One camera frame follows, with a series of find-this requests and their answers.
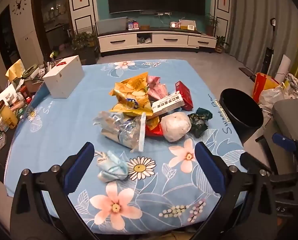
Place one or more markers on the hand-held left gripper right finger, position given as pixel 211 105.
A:
pixel 209 170

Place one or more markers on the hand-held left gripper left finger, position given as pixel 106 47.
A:
pixel 80 167

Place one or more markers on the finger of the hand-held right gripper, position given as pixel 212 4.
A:
pixel 284 140
pixel 255 161

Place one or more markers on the blue face mask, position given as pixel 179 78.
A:
pixel 112 167

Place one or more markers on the green snack wrapper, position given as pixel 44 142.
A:
pixel 199 123

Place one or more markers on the black trash bin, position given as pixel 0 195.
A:
pixel 239 110

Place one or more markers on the white tissue ball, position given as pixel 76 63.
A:
pixel 175 126

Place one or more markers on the clear silver plastic bag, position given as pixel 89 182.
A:
pixel 121 130

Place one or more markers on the red snack wrapper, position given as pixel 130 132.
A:
pixel 155 131

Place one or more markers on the white medicine box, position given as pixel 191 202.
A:
pixel 166 103

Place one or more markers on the red cardboard box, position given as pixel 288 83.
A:
pixel 184 93

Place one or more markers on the yellow chip bag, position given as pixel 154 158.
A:
pixel 129 92

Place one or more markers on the pink plastic wrapper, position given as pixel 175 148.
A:
pixel 157 88

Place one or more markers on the grey sofa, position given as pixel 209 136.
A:
pixel 289 115

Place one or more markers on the blue floral tablecloth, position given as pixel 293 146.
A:
pixel 64 130

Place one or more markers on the white plastic bag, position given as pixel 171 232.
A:
pixel 271 96

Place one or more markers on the crumpled newspaper pile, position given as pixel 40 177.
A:
pixel 293 83

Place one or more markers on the red and yellow shopping bag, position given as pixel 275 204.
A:
pixel 261 86

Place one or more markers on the white rolled board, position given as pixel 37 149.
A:
pixel 284 65

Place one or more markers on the dark red floor mat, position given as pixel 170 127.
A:
pixel 246 73

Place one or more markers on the yellow tin can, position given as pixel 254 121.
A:
pixel 8 116

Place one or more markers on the white storage box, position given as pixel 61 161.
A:
pixel 64 80

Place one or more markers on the upright vacuum cleaner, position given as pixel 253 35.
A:
pixel 267 52

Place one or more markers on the green tissue box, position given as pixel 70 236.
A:
pixel 30 71

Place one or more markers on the potted plant in yellow pot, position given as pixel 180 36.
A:
pixel 220 45

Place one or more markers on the yellow paper bag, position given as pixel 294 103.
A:
pixel 13 70

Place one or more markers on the grey curtain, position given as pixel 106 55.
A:
pixel 256 25

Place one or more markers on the potted green plant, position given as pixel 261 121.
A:
pixel 85 42

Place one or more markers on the white television cabinet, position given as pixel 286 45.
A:
pixel 119 41

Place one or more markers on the potted plant in red pot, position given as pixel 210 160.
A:
pixel 210 26

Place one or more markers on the grey glass tank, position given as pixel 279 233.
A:
pixel 111 25

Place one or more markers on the white desk calendar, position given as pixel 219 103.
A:
pixel 187 25

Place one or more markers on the pink small box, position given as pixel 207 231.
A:
pixel 175 25

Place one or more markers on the colourful small box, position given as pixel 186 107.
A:
pixel 133 25

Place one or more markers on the black wall clock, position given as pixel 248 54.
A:
pixel 20 5

